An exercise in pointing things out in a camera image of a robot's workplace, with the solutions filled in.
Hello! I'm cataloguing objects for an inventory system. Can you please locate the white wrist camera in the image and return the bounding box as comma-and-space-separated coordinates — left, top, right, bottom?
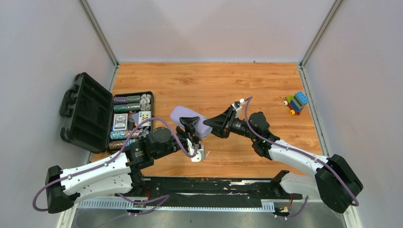
231, 98, 247, 115
187, 139, 206, 162

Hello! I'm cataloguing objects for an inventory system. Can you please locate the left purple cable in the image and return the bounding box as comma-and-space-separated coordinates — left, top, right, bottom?
32, 117, 200, 228

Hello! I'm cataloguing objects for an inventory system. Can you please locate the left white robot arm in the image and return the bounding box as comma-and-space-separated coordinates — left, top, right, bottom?
44, 116, 203, 214

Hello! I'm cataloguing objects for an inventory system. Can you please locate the purple cable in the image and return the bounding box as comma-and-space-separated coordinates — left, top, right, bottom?
244, 96, 360, 219
32, 117, 200, 228

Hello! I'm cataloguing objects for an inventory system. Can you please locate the black poker chip case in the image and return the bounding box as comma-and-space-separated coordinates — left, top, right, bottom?
59, 72, 154, 154

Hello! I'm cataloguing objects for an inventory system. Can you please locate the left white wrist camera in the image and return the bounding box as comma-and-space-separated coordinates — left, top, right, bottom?
187, 139, 206, 162

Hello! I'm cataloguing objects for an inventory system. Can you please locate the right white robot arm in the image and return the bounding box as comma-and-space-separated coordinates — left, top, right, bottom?
203, 107, 364, 213

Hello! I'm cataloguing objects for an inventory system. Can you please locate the grey glasses case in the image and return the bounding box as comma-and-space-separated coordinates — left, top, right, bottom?
170, 106, 212, 138

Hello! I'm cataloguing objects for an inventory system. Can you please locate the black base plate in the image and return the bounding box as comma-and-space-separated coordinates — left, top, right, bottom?
135, 177, 303, 201

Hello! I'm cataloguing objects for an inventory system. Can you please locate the aluminium frame rail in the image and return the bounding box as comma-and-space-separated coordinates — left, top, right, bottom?
64, 189, 354, 213

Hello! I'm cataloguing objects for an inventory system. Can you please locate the colourful toy block car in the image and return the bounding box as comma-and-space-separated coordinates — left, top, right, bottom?
282, 91, 309, 115

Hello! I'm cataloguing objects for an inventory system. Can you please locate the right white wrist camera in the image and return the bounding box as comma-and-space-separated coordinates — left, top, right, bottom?
231, 98, 247, 115

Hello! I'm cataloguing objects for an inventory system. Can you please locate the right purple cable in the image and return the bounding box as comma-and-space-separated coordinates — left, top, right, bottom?
244, 96, 360, 219

